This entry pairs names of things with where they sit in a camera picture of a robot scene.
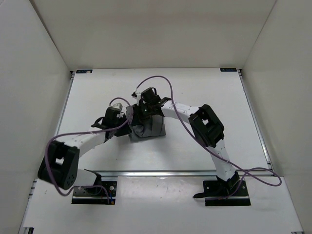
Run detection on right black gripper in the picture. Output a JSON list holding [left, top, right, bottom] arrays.
[[132, 103, 154, 127]]

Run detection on grey pleated skirt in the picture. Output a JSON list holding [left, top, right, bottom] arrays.
[[126, 106, 166, 143]]

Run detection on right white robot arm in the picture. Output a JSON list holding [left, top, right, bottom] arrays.
[[127, 87, 239, 195]]

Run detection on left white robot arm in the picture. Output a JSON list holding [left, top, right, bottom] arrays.
[[38, 103, 131, 194]]

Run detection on left blue corner label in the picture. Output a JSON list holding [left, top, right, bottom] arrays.
[[76, 69, 93, 74]]

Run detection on blue corner label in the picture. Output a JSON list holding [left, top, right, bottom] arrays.
[[220, 68, 237, 72], [76, 69, 93, 74]]

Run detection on right blue corner label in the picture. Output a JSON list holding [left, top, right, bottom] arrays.
[[220, 68, 237, 72]]

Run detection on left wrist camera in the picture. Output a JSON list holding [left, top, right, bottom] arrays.
[[110, 102, 123, 111]]

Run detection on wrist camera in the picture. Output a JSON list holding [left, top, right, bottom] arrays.
[[110, 102, 123, 111], [131, 91, 142, 106]]

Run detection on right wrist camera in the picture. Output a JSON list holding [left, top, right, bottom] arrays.
[[131, 91, 142, 106]]

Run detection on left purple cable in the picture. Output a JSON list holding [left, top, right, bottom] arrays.
[[44, 97, 134, 204]]

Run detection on purple cable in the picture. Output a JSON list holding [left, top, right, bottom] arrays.
[[135, 76, 282, 202], [44, 97, 134, 204]]

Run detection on front aluminium rail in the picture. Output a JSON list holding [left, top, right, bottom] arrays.
[[97, 170, 216, 177]]

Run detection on aluminium rail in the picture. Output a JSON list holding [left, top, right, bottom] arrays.
[[46, 71, 75, 164], [97, 170, 216, 177]]

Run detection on left aluminium rail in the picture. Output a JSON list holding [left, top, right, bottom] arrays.
[[46, 71, 75, 164]]

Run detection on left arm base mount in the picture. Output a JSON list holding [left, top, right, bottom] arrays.
[[71, 171, 117, 205]]

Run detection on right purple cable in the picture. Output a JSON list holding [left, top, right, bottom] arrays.
[[135, 76, 282, 202]]

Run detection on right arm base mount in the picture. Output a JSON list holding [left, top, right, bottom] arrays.
[[193, 180, 251, 207]]

